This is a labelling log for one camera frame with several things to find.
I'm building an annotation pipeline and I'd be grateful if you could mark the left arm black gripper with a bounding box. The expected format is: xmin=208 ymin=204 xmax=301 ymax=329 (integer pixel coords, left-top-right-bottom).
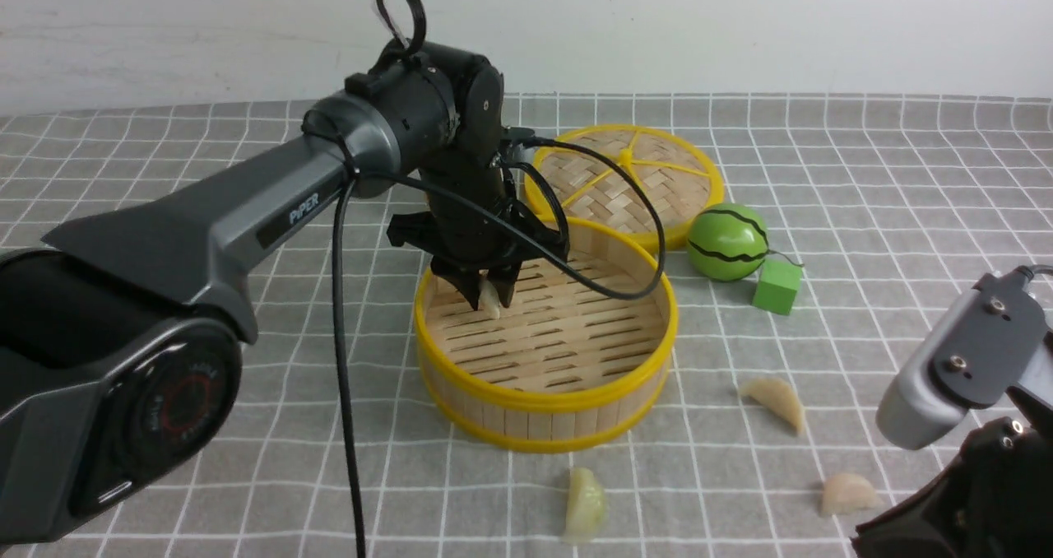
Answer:
xmin=388 ymin=148 xmax=569 ymax=311

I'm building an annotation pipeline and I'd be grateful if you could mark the greenish dumpling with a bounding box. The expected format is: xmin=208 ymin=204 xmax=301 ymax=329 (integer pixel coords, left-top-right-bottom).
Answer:
xmin=563 ymin=467 xmax=608 ymax=546

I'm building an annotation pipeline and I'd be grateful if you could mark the pale dumpling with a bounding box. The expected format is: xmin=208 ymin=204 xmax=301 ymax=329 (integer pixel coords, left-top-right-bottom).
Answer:
xmin=737 ymin=377 xmax=806 ymax=435
xmin=819 ymin=472 xmax=885 ymax=516

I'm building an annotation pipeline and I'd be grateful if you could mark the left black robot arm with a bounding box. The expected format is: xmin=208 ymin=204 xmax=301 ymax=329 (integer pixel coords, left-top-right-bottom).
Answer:
xmin=2 ymin=43 xmax=568 ymax=547

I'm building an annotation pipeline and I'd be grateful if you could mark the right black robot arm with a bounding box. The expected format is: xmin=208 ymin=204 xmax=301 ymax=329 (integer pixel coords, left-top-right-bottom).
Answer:
xmin=852 ymin=385 xmax=1052 ymax=557

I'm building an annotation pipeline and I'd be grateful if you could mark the bamboo steamer tray yellow rim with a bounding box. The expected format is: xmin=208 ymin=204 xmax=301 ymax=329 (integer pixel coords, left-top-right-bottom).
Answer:
xmin=411 ymin=259 xmax=680 ymax=453

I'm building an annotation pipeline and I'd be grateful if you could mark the woven bamboo steamer lid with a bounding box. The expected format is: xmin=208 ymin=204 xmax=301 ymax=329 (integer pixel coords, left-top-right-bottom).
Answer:
xmin=524 ymin=125 xmax=726 ymax=254

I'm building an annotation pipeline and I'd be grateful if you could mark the green toy watermelon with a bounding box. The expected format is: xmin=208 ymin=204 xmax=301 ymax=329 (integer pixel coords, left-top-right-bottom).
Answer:
xmin=686 ymin=202 xmax=768 ymax=283

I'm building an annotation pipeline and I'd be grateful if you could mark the green cube block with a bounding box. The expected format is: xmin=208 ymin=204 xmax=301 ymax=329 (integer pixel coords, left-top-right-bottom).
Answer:
xmin=752 ymin=259 xmax=804 ymax=317

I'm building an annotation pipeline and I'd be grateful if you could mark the grey checked tablecloth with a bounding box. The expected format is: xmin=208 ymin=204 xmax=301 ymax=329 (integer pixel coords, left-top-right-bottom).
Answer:
xmin=1 ymin=94 xmax=1052 ymax=557

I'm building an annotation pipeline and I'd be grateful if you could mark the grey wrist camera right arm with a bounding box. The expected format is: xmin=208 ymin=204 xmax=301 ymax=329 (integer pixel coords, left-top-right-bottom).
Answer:
xmin=876 ymin=264 xmax=1051 ymax=450

